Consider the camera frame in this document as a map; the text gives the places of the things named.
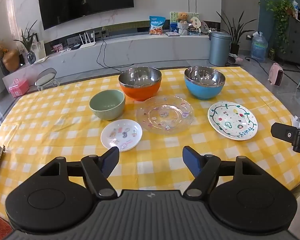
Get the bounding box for white photo card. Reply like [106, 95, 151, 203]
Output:
[31, 40, 47, 61]

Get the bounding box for dark grey cabinet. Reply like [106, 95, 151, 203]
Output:
[275, 17, 300, 71]

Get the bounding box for grey metal trash can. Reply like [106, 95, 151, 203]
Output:
[209, 31, 232, 67]

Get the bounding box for blue water jug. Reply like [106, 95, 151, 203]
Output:
[251, 32, 268, 63]

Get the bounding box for pink plastic storage box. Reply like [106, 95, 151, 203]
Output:
[9, 79, 30, 98]

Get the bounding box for green plant in glass vase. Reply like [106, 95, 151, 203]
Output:
[14, 20, 38, 64]

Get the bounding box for green ceramic bowl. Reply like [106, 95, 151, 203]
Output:
[89, 89, 126, 121]

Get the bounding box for white wifi router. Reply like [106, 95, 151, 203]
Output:
[79, 30, 97, 49]

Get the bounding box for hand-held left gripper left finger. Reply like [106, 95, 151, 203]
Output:
[22, 146, 120, 199]

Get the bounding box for blue snack bag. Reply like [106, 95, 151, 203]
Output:
[149, 16, 166, 35]

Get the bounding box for long-leaf potted plant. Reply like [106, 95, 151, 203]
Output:
[216, 10, 258, 55]

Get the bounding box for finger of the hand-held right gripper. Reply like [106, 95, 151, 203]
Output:
[270, 122, 300, 153]

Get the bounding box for trailing green ivy plant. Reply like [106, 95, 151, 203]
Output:
[265, 0, 297, 53]

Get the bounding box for green picture frame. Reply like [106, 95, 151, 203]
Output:
[170, 12, 199, 30]

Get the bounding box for yellow checkered tablecloth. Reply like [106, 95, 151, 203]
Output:
[0, 66, 300, 220]

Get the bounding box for small white sticker-print plate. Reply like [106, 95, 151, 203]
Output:
[101, 119, 143, 152]

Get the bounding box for white marble media console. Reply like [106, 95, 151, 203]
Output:
[2, 33, 213, 88]

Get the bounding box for teddy bear bouquet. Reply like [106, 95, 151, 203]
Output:
[176, 12, 191, 36]

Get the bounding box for black flat television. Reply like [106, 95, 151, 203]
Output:
[37, 0, 135, 30]

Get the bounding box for black power cable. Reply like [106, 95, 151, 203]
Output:
[96, 36, 135, 69]

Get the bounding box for pink space heater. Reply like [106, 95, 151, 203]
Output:
[268, 63, 284, 87]

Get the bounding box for grey baby bouncer chair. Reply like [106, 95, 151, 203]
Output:
[34, 68, 60, 92]

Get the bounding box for brown vase with dried flowers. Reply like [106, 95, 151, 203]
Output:
[0, 41, 20, 72]

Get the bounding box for blue steel-lined bowl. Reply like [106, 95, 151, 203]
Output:
[184, 66, 226, 100]

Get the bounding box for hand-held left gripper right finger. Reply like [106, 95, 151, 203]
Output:
[182, 146, 278, 199]

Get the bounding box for orange steel-lined bowl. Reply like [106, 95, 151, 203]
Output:
[118, 67, 162, 102]

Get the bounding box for white plate with green vine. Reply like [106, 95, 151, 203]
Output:
[207, 101, 258, 141]

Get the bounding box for clear glass patterned plate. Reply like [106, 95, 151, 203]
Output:
[136, 95, 195, 134]

